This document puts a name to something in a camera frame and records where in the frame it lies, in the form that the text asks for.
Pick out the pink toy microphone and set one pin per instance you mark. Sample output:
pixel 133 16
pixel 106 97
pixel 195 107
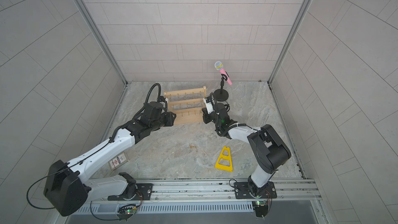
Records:
pixel 220 68

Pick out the yellow triangular plastic stand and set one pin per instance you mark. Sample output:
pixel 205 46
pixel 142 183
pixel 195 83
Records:
pixel 224 161

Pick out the wooden jewelry display stand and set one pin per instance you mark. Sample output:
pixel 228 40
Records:
pixel 186 104

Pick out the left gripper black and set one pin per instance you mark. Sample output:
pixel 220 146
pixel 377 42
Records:
pixel 170 115

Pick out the left green circuit board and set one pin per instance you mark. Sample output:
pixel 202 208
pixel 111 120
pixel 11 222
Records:
pixel 127 211

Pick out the green circuit board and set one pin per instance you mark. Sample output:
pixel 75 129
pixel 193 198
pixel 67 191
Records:
pixel 127 211
pixel 261 209

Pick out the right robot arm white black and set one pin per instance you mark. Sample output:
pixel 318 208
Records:
pixel 269 149

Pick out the small printed card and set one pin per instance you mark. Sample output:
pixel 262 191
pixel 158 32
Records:
pixel 118 161

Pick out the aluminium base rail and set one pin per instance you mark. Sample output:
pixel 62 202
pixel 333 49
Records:
pixel 227 190

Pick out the right green circuit board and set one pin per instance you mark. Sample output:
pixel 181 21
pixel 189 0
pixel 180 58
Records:
pixel 261 209

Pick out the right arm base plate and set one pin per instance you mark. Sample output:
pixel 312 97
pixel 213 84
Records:
pixel 246 190

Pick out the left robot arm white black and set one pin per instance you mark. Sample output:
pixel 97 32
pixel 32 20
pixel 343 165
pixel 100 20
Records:
pixel 69 185

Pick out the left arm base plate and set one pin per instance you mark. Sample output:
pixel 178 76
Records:
pixel 134 192

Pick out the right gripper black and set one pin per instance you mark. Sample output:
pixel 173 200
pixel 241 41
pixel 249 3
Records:
pixel 207 115

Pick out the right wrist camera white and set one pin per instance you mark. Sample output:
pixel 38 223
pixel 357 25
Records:
pixel 208 104

